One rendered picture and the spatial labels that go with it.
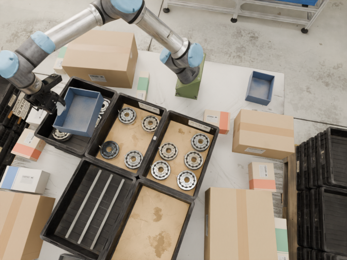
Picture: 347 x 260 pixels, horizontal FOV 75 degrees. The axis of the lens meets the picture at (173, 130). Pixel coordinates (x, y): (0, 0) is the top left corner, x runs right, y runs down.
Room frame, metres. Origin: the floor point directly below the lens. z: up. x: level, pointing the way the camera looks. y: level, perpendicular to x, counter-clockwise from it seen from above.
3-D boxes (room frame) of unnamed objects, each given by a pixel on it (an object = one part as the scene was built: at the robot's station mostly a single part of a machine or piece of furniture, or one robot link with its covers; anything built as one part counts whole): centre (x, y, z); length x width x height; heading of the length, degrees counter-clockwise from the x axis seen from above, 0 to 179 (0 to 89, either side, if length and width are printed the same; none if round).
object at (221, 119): (0.57, -0.27, 0.74); 0.16 x 0.12 x 0.07; 82
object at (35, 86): (0.44, 0.52, 1.34); 0.08 x 0.08 x 0.05
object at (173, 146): (0.34, 0.02, 0.86); 0.10 x 0.10 x 0.01
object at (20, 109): (0.84, 1.22, 0.41); 0.31 x 0.02 x 0.16; 170
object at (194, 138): (0.39, -0.15, 0.86); 0.10 x 0.10 x 0.01
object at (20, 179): (0.19, 0.83, 0.75); 0.20 x 0.12 x 0.09; 83
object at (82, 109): (0.45, 0.43, 1.10); 0.20 x 0.15 x 0.07; 170
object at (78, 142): (0.53, 0.52, 0.87); 0.40 x 0.30 x 0.11; 160
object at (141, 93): (0.80, 0.21, 0.73); 0.24 x 0.06 x 0.06; 175
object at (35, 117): (0.62, 0.81, 0.75); 0.20 x 0.12 x 0.09; 170
